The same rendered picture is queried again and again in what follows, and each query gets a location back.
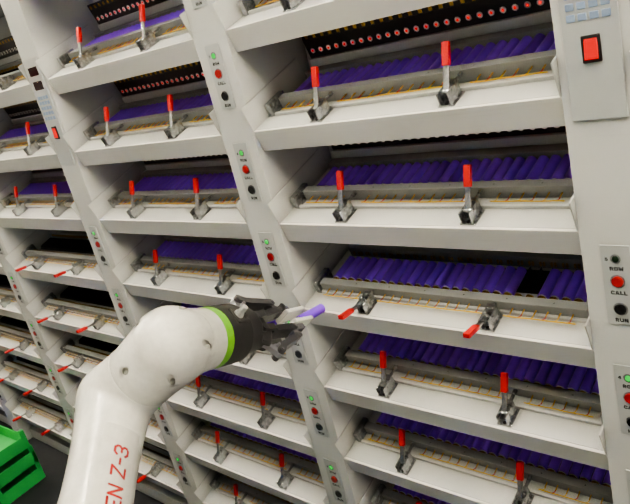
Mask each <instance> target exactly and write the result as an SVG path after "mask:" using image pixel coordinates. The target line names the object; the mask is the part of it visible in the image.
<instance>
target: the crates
mask: <svg viewBox="0 0 630 504"><path fill-rule="evenodd" d="M45 477H46V476H45V473H44V471H43V469H42V467H41V465H40V463H39V460H38V458H37V455H36V453H35V451H34V449H33V447H32V445H31V444H29V442H28V440H27V437H26V435H25V433H24V431H23V430H22V429H20V430H19V431H14V430H12V429H9V428H7V427H4V426H2V425H0V504H11V503H12V502H13V501H14V500H16V499H17V498H18V497H20V496H21V495H22V494H24V493H25V492H26V491H28V490H29V489H30V488H32V487H33V486H34V485H35V484H37V483H38V482H39V481H41V480H42V479H43V478H45Z"/></svg>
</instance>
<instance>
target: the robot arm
mask: <svg viewBox="0 0 630 504"><path fill-rule="evenodd" d="M274 304H275V302H274V301H273V300H272V299H262V298H246V297H243V296H240V295H237V294H236V295H235V296H234V298H233V299H232V300H231V301H230V302H229V304H220V305H213V306H206V307H199V308H185V307H181V306H174V305H169V306H162V307H158V308H156V309H153V310H151V311H150V312H148V313H147V314H145V315H144V316H143V317H142V318H141V319H140V320H139V321H138V323H137V324H136V325H135V326H134V328H133V329H132V330H131V332H130V333H129V334H128V335H127V337H126V338H125V339H124V340H123V342H122V343H121V344H120V345H119V346H118V347H117V348H116V349H115V350H114V351H113V352H112V353H111V354H110V355H109V356H108V357H107V358H106V359H104V360H103V361H102V362H101V363H100V364H98V365H97V366H96V367H95V368H93V369H92V370H91V371H90V372H89V373H88V374H87V375H86V376H85V377H84V378H83V380H82V381H81V383H80V385H79V387H78V390H77V393H76V400H75V413H74V424H73V432H72V438H71V445H70V450H69V456H68V461H67V466H66V470H65V475H64V479H63V483H62V487H61V491H60V495H59V498H58V502H57V504H134V498H135V490H136V483H137V476H138V470H139V464H140V459H141V454H142V449H143V445H144V440H145V436H146V432H147V428H148V424H149V421H150V418H151V416H152V415H153V414H154V412H155V411H156V410H157V409H158V408H159V407H160V406H161V405H162V404H163V403H164V402H165V401H167V400H168V399H169V398H170V397H171V396H173V395H174V394H175V393H176V392H178V391H179V390H180V389H182V388H183V387H184V386H186V385H187V384H189V383H190V382H191V381H193V380H194V379H196V378H197V377H198V376H199V375H201V374H203V373H204V372H207V371H210V370H213V369H217V368H220V367H224V366H227V365H230V364H234V363H237V362H240V361H241V360H243V359H244V358H245V357H246V356H247V355H248V354H249V353H252V352H254V351H256V350H260V351H265V350H267V351H269V352H270V353H271V354H272V356H271V358H272V360H273V361H275V362H277V361H278V360H279V358H280V357H281V356H282V355H283V354H284V353H285V352H286V350H288V349H289V348H291V347H292V346H293V345H295V344H296V342H297V341H298V340H299V339H300V338H301V337H302V336H303V334H302V333H301V332H302V331H303V330H304V329H305V328H306V327H307V326H308V324H309V323H310V322H311V321H312V320H313V319H314V317H313V316H306V317H300V318H296V317H297V316H298V315H300V314H301V313H302V312H303V310H304V309H305V307H304V306H299V307H294V308H289V307H288V306H285V305H284V304H283V303H280V305H279V306H275V305H274ZM276 318H277V319H276ZM275 319H276V322H277V323H282V322H286V321H290V320H291V322H290V323H286V324H276V325H275V324H274V323H268V322H271V321H274V320H275ZM279 338H285V339H284V340H283V341H282V342H281V343H280V342H278V343H277V344H276V343H275V344H271V341H272V339H279Z"/></svg>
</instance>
